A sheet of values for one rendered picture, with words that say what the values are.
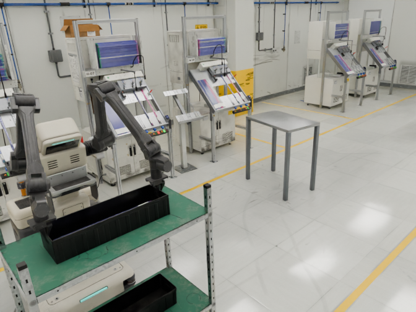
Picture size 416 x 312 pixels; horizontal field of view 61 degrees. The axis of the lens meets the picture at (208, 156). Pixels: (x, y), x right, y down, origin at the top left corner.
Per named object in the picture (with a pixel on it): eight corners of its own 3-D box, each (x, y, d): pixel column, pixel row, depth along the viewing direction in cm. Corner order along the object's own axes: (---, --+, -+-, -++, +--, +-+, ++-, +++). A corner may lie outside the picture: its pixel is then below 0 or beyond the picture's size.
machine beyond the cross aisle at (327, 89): (364, 105, 750) (377, 9, 680) (345, 112, 700) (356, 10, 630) (309, 96, 846) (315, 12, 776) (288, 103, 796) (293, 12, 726)
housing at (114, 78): (140, 83, 438) (143, 75, 427) (104, 88, 408) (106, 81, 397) (137, 77, 440) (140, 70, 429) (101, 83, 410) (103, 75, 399)
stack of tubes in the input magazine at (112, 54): (140, 63, 423) (137, 39, 413) (100, 68, 392) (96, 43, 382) (134, 62, 432) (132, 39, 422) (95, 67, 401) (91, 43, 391)
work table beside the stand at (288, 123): (285, 201, 379) (288, 130, 350) (245, 178, 435) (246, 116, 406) (314, 190, 400) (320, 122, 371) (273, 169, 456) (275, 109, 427)
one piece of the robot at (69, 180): (45, 208, 202) (37, 174, 195) (91, 192, 219) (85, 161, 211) (55, 219, 191) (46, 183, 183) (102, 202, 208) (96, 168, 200)
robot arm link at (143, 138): (110, 85, 180) (92, 93, 174) (113, 78, 176) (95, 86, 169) (160, 151, 178) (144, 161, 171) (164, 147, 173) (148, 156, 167)
